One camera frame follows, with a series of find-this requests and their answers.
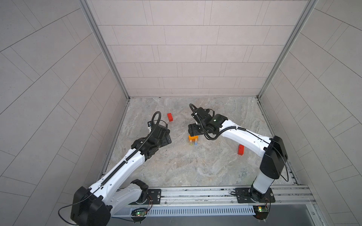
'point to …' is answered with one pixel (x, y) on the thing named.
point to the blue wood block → (196, 143)
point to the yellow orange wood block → (193, 138)
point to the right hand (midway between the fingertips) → (192, 130)
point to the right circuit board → (261, 212)
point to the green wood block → (191, 144)
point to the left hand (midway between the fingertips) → (166, 136)
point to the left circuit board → (139, 214)
